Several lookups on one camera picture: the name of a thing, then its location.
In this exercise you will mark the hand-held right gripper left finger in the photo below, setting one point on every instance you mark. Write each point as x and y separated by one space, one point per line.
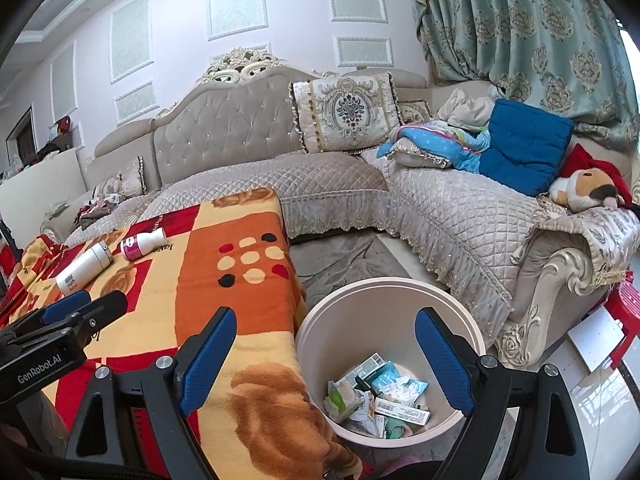
207 360

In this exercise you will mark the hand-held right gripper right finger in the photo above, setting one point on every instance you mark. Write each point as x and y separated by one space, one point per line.
445 360

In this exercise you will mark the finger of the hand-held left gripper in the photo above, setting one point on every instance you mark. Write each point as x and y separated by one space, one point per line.
62 307
97 312

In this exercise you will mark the blue plastic tissue packet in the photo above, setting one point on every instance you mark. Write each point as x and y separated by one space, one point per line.
387 372

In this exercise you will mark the pale blue toothpaste box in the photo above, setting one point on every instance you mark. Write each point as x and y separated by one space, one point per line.
402 412

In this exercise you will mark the beige plastic bin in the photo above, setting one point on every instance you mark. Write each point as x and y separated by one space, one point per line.
350 320

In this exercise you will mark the green white wipes packet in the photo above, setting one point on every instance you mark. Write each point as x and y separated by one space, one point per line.
342 400

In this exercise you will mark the white cylindrical bottle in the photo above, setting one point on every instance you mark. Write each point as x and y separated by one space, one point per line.
82 270

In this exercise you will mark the orange dotted printed blanket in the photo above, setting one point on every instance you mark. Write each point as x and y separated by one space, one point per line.
250 310

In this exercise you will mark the white bottle pink label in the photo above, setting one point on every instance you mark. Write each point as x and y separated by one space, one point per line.
142 245

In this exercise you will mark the crumpled white wrapper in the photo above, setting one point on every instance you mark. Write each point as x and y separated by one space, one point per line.
364 407

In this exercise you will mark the pile of clothes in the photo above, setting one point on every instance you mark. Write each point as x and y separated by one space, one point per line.
100 210

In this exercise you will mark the white cabinet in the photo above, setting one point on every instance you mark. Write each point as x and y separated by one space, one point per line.
40 195

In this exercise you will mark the small embroidered beige cushion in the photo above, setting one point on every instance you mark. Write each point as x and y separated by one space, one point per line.
122 180

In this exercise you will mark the beige quilted sofa cover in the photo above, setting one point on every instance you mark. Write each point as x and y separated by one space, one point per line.
300 180
450 210

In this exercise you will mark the white board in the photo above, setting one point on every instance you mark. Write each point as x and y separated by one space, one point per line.
595 340

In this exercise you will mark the red plastic stool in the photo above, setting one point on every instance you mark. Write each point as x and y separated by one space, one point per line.
625 305

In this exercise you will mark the patterned armrest cloth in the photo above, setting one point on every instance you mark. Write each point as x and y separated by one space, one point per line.
600 235

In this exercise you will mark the beige frilled cushion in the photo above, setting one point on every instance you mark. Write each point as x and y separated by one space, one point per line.
420 160

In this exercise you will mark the blue printed child quilt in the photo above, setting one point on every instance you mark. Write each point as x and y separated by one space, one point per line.
435 145

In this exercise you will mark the brown white plush toy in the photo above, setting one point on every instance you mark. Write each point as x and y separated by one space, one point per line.
585 185

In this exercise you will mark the beige tufted carved sofa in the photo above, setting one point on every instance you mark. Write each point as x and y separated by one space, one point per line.
225 125

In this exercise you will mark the blue quilted cushion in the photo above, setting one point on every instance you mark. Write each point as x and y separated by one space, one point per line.
525 145

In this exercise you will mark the dark embroidered cushion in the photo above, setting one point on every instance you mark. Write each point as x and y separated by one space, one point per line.
414 112

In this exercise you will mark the cream garment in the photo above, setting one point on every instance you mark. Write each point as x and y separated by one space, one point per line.
470 110

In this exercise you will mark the large embroidered beige cushion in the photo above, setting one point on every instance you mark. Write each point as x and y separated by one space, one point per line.
345 110

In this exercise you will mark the teal floral curtain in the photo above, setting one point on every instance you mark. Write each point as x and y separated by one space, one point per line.
525 25

